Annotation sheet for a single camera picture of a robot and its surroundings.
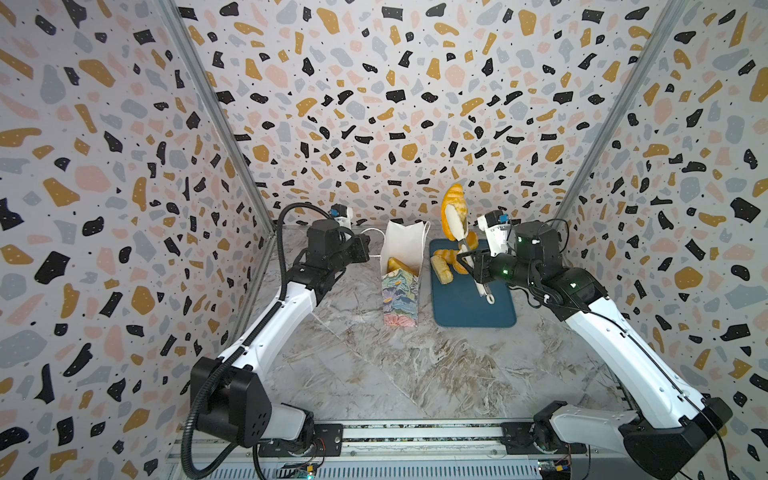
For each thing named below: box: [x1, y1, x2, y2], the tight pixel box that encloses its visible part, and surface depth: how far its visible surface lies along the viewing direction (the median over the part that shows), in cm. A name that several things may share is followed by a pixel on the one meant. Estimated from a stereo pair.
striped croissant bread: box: [441, 183, 468, 242], surface depth 73 cm
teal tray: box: [430, 239, 516, 328], surface depth 97 cm
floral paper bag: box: [380, 220, 431, 328], surface depth 89 cm
